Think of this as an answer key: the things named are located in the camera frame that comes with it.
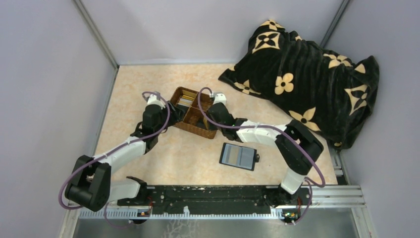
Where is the gold credit card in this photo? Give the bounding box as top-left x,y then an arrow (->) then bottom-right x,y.
203,118 -> 210,130

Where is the brown wicker divided basket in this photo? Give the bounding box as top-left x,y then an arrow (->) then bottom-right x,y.
170,87 -> 217,139

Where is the black leather card holder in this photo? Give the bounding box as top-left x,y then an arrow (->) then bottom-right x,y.
219,143 -> 260,171

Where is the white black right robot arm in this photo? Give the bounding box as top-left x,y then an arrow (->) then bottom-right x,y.
203,103 -> 326,195

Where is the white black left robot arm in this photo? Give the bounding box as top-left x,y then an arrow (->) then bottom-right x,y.
60,103 -> 180,212

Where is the silver card in basket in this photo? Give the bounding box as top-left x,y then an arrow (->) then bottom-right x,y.
178,98 -> 193,107

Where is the gold card in basket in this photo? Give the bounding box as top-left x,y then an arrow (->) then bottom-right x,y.
181,92 -> 197,101

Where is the black floral patterned blanket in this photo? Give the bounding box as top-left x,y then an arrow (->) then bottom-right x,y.
219,19 -> 380,150

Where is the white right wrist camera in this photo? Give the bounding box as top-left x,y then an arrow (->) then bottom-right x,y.
213,93 -> 227,105

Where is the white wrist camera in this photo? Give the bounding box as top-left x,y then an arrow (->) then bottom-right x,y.
213,93 -> 227,105
147,94 -> 166,109

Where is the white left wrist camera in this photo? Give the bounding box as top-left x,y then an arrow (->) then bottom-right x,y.
147,94 -> 166,109

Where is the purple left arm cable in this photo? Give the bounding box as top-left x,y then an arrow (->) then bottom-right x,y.
58,91 -> 171,228

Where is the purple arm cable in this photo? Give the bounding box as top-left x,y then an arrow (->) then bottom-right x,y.
197,87 -> 326,225
58,91 -> 171,228

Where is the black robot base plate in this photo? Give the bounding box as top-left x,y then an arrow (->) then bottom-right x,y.
117,185 -> 309,215

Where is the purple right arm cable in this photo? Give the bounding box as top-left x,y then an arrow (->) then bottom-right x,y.
197,87 -> 326,225

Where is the aluminium frame rail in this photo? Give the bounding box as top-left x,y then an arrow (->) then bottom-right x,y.
78,185 -> 365,220

